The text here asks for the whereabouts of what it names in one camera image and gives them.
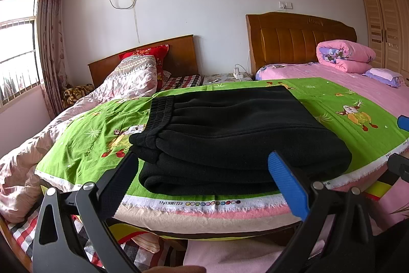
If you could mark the person's left hand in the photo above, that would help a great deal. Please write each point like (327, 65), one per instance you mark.
(179, 269)

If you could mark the red black plaid blanket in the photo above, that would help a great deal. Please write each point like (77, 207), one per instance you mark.
(24, 237)

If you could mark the folded pink quilt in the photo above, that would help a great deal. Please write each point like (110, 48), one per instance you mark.
(348, 55)

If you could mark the nightstand with floral cloth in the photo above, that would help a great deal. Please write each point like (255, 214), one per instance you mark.
(220, 78)

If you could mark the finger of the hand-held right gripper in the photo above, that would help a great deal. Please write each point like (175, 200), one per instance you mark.
(404, 123)
(401, 167)

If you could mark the padded wooden headboard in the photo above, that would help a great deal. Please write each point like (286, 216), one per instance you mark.
(287, 39)

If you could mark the white folded cloth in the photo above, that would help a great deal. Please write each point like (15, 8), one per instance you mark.
(383, 73)

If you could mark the pale pink floral quilt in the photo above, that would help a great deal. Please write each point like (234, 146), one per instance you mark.
(121, 81)

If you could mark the pale pink cloth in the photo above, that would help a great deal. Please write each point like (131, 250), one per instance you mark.
(239, 257)

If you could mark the plain wooden headboard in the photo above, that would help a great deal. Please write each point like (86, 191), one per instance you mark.
(182, 55)

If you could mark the white wall socket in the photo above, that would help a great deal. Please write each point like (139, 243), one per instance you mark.
(285, 5)

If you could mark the red embroidered pillow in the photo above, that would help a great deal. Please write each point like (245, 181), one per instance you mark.
(156, 54)

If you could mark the wooden bed frame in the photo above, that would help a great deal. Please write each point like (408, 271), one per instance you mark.
(12, 247)

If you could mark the striped multicolour blanket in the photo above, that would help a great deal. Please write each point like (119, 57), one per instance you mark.
(207, 223)

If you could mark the tiger striped plush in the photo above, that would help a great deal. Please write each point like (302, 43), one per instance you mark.
(76, 94)

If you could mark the white power strip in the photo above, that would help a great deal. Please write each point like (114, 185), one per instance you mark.
(238, 74)

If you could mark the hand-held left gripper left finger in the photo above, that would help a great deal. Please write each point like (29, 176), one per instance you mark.
(117, 178)

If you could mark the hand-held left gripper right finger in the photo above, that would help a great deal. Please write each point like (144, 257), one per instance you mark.
(287, 183)

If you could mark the pink patterned curtain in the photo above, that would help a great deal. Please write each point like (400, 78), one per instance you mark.
(52, 36)

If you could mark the pink bed sheet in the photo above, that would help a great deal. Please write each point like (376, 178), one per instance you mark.
(335, 76)

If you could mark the purple pillow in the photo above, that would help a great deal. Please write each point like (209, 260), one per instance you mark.
(394, 82)

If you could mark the green cartoon printed sheet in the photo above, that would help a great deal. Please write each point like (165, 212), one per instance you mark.
(89, 138)

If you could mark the light wooden wardrobe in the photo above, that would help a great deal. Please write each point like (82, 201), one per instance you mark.
(388, 23)

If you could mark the barred window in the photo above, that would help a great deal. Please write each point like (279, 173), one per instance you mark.
(16, 49)

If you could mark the black pants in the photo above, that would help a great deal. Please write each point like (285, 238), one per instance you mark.
(239, 132)

